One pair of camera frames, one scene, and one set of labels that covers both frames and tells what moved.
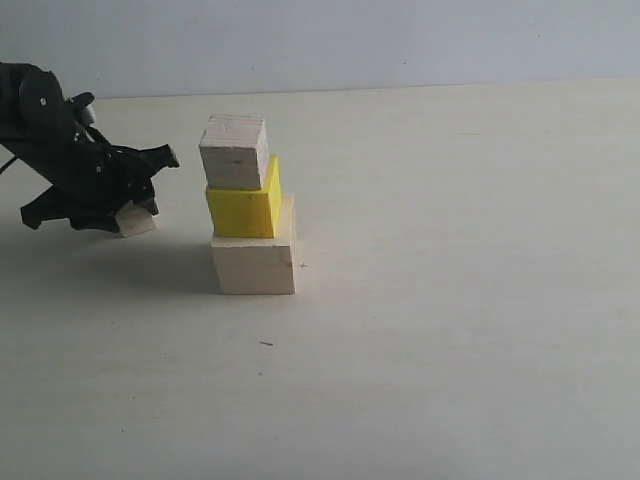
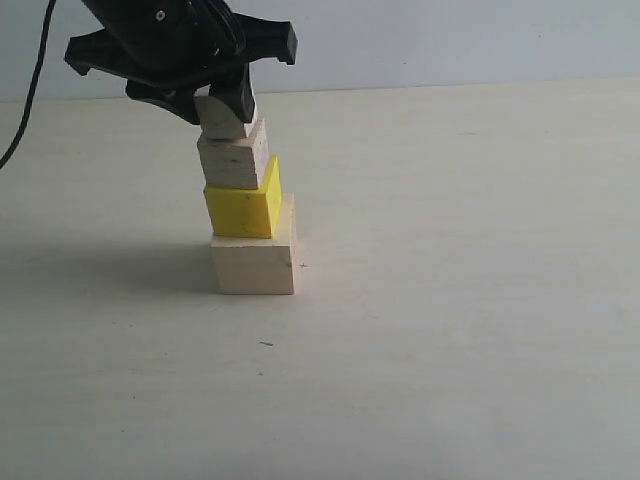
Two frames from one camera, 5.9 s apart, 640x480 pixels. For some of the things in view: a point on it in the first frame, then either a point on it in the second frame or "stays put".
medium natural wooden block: x=235 y=151 stays put
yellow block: x=247 y=213 stays put
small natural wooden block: x=133 y=220 to x=216 y=120
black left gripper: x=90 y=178 to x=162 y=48
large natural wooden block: x=259 y=266 stays put
